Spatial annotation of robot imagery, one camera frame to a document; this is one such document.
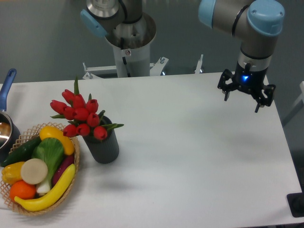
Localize white metal mounting frame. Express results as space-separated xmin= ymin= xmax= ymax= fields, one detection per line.
xmin=82 ymin=54 xmax=204 ymax=80

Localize purple eggplant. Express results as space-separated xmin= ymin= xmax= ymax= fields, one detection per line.
xmin=52 ymin=155 xmax=74 ymax=186

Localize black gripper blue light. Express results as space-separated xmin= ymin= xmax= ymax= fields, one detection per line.
xmin=218 ymin=63 xmax=276 ymax=113

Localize green bok choy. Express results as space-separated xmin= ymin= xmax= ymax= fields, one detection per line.
xmin=31 ymin=138 xmax=64 ymax=196

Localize green cucumber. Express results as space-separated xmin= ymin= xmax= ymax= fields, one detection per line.
xmin=0 ymin=137 xmax=41 ymax=167

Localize yellow squash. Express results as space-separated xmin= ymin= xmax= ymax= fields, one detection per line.
xmin=39 ymin=125 xmax=75 ymax=155

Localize red tulip bouquet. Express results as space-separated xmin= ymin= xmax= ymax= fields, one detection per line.
xmin=50 ymin=78 xmax=124 ymax=141

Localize dark grey ribbed vase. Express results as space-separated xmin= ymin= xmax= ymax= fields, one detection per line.
xmin=83 ymin=130 xmax=119 ymax=164

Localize beige round disc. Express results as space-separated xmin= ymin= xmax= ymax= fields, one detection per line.
xmin=20 ymin=158 xmax=48 ymax=185

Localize yellow banana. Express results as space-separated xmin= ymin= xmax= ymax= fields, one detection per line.
xmin=14 ymin=164 xmax=76 ymax=212

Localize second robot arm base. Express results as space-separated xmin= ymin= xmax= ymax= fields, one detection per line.
xmin=80 ymin=0 xmax=156 ymax=77

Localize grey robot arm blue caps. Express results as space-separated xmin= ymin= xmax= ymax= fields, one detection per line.
xmin=198 ymin=0 xmax=285 ymax=112

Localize blue handled steel pot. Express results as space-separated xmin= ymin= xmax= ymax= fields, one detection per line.
xmin=0 ymin=68 xmax=20 ymax=162

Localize woven wicker basket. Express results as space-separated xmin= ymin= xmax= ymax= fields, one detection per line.
xmin=0 ymin=122 xmax=80 ymax=216

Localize yellow bell pepper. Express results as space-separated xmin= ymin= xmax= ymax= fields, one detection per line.
xmin=1 ymin=161 xmax=25 ymax=185

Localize black device table corner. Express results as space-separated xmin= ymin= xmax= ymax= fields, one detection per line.
xmin=287 ymin=192 xmax=304 ymax=218

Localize orange fruit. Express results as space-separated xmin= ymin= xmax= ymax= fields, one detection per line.
xmin=9 ymin=180 xmax=36 ymax=201

